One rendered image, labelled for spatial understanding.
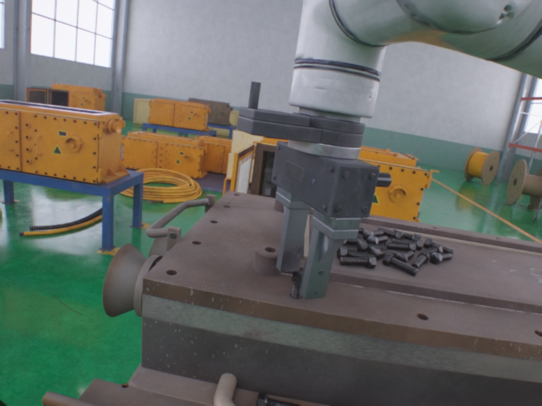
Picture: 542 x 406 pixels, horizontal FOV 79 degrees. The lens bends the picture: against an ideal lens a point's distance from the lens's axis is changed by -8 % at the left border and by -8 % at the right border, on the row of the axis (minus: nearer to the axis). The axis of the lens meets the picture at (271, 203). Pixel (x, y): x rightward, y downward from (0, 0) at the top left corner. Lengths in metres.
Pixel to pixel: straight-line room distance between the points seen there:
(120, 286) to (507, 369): 0.53
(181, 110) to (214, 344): 8.98
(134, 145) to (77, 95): 4.21
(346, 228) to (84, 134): 3.27
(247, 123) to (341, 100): 0.09
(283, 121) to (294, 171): 0.08
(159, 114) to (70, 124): 6.12
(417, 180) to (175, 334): 2.86
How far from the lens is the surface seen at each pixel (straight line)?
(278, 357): 0.45
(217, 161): 7.15
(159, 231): 0.56
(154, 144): 6.69
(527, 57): 0.33
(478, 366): 0.50
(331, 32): 0.34
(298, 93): 0.35
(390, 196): 3.12
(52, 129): 3.69
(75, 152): 3.58
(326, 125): 0.34
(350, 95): 0.33
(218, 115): 11.83
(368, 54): 0.34
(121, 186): 3.70
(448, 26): 0.25
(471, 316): 0.51
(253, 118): 0.32
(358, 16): 0.29
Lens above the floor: 1.58
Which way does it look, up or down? 16 degrees down
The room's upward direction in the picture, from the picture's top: 9 degrees clockwise
